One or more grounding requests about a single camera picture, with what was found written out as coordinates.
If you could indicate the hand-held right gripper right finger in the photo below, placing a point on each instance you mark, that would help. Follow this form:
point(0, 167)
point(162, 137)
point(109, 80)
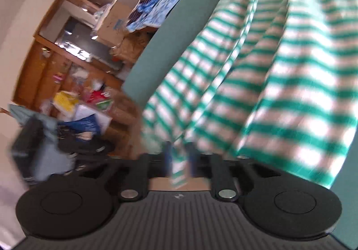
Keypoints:
point(191, 159)

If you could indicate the brown plastic bag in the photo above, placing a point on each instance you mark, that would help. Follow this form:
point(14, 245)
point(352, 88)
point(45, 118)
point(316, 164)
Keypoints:
point(128, 43)

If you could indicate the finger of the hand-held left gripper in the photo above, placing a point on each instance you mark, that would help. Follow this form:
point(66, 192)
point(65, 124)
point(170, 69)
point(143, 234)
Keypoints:
point(92, 147)

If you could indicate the wooden cabinet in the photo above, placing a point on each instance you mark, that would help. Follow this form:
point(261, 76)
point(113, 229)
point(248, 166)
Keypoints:
point(36, 76)

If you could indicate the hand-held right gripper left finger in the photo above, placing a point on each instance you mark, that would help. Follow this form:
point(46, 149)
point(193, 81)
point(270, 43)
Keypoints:
point(168, 159)

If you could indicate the dark glossy screen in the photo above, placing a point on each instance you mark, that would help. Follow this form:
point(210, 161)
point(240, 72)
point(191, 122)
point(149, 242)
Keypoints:
point(75, 40)

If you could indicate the green white striped shirt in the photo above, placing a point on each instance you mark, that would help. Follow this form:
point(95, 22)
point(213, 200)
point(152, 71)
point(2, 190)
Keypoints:
point(279, 71)

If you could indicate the yellow bag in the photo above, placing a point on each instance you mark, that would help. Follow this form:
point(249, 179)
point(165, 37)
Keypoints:
point(64, 100)

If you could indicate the cardboard box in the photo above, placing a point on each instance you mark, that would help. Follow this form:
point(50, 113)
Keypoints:
point(112, 26)

